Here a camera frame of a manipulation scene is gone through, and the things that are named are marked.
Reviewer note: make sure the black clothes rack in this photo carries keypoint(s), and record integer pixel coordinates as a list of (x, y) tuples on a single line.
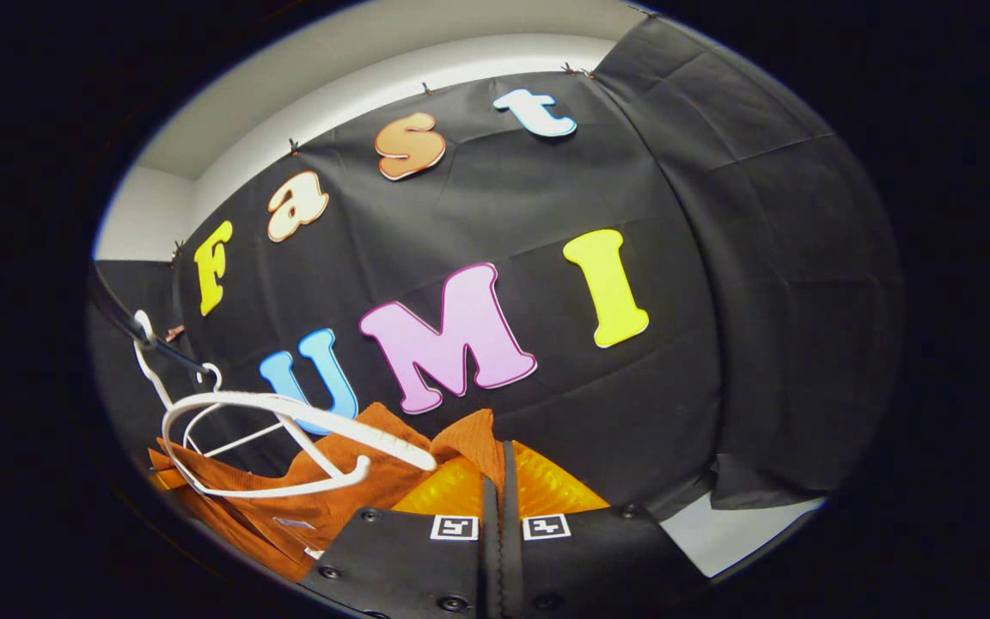
[(164, 344)]

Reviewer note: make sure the white clothes hanger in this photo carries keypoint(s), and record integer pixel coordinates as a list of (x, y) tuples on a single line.
[(340, 421), (155, 370)]

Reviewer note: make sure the copper clip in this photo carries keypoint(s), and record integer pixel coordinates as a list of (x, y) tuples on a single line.
[(174, 333)]

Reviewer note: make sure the black backdrop cloth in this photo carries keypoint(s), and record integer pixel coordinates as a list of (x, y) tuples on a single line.
[(675, 258)]

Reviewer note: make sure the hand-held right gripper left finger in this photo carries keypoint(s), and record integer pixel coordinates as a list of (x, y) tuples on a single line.
[(409, 559)]

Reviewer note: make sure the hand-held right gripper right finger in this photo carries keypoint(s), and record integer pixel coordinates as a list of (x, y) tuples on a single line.
[(598, 559)]

